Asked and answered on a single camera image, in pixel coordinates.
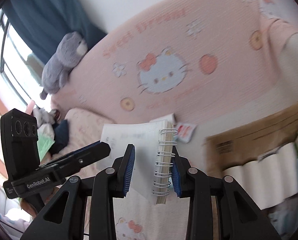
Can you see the pink patterned pillow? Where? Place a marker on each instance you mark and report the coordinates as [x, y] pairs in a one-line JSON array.
[[85, 127]]

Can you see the grey plush toy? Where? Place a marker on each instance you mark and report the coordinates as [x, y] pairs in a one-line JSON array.
[[68, 55]]

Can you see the pink Hello Kitty sofa cover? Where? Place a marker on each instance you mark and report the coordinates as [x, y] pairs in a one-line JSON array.
[[217, 64]]

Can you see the red white small packet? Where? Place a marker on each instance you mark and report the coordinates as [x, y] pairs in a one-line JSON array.
[[185, 132]]

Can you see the white spiral notebook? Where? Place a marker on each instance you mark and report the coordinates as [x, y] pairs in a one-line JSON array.
[[153, 143]]

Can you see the person's hand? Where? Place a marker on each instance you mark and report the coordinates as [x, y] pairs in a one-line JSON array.
[[30, 209]]

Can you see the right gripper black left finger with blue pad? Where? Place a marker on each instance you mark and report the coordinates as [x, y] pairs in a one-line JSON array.
[[63, 216]]

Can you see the brown cardboard box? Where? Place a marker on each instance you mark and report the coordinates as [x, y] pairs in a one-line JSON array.
[[252, 142]]

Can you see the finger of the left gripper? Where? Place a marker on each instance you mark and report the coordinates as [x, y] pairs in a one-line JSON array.
[[73, 162]]

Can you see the window frame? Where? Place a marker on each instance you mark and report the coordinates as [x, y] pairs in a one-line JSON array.
[[13, 62]]

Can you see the dark blue curtain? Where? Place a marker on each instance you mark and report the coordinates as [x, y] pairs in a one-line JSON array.
[[43, 23]]

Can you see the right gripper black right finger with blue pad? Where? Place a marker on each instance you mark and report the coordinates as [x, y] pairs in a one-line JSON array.
[[238, 215]]

